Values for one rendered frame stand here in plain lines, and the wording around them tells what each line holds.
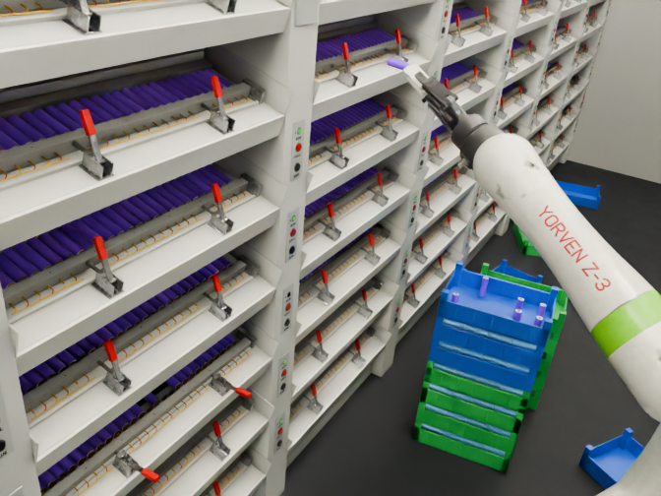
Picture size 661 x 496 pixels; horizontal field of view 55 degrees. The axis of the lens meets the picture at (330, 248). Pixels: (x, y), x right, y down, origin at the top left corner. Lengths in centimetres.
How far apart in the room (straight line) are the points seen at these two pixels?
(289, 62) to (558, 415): 162
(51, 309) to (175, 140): 32
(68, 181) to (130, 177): 9
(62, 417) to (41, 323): 19
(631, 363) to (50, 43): 85
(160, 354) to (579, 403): 166
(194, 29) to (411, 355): 172
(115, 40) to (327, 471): 144
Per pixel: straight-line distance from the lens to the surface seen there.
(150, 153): 102
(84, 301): 102
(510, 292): 198
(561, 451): 227
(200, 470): 153
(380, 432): 214
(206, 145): 107
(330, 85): 144
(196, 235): 118
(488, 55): 253
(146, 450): 132
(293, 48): 122
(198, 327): 127
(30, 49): 83
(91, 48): 88
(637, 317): 99
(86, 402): 114
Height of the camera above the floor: 149
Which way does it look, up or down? 29 degrees down
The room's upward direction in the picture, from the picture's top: 6 degrees clockwise
